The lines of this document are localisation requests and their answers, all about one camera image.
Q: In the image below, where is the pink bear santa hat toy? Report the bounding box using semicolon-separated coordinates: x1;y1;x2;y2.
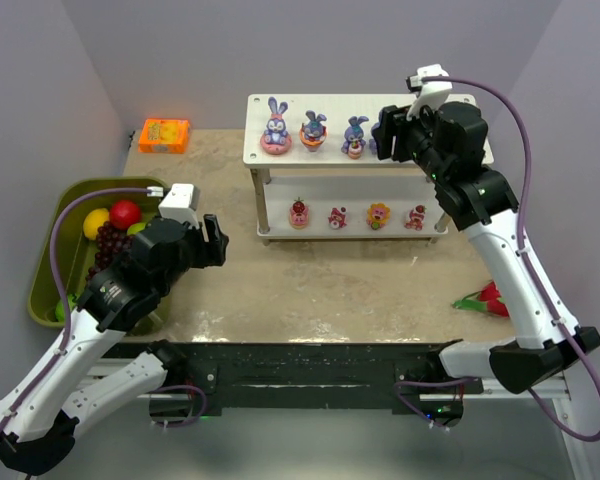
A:
328;207;347;230

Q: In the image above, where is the red dragon fruit toy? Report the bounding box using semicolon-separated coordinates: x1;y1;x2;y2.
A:
452;281;509;318

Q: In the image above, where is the purple bunny large donut toy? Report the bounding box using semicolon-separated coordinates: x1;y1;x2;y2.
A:
260;96;292;155

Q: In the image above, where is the dark purple grape bunch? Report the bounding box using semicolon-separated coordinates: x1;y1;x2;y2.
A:
85;221;133;281

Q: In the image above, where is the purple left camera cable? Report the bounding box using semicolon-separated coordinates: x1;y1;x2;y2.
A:
0;185;166;469

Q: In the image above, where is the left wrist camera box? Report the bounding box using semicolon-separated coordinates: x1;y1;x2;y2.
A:
158;183;200;228

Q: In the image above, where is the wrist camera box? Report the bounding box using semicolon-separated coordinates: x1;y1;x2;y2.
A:
158;183;200;228
406;64;452;120

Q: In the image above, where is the green lime toy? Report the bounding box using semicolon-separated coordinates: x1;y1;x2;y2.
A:
54;293;78;324

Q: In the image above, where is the pink bear cake toy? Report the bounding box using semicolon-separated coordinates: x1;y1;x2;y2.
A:
404;204;426;231

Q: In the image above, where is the olive green plastic bin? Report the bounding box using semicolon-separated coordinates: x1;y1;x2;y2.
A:
27;176;174;335

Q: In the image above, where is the pink bear sunflower toy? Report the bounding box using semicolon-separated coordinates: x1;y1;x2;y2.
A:
366;203;391;231

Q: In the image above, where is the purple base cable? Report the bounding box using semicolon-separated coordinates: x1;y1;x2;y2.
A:
149;383;209;429
393;377;481;434

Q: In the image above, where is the red apple toy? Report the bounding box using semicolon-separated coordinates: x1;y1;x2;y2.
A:
109;200;142;230

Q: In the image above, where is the yellow lemon toy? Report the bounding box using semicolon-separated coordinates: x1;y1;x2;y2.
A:
82;208;109;241

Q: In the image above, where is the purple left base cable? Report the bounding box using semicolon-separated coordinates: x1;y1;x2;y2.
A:
149;383;209;429

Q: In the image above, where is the pink bear strawberry donut toy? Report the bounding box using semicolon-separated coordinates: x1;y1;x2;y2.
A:
289;198;310;230

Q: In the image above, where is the black table front frame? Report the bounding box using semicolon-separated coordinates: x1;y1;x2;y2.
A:
104;339;484;419

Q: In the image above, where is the green pear toy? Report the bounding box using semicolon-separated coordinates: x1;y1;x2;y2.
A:
126;222;146;236

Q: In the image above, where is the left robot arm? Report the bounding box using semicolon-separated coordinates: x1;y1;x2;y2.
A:
0;214;229;476

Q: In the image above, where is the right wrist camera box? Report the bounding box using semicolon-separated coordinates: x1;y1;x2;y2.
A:
406;64;452;120

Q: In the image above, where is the orange snack box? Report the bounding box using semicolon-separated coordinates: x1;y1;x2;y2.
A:
138;118;190;154

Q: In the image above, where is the white two-tier shelf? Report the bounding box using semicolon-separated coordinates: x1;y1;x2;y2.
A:
243;94;451;242

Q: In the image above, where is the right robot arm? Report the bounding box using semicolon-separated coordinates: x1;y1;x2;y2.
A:
372;102;600;394

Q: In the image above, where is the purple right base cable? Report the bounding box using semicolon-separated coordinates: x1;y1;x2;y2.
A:
393;377;481;434

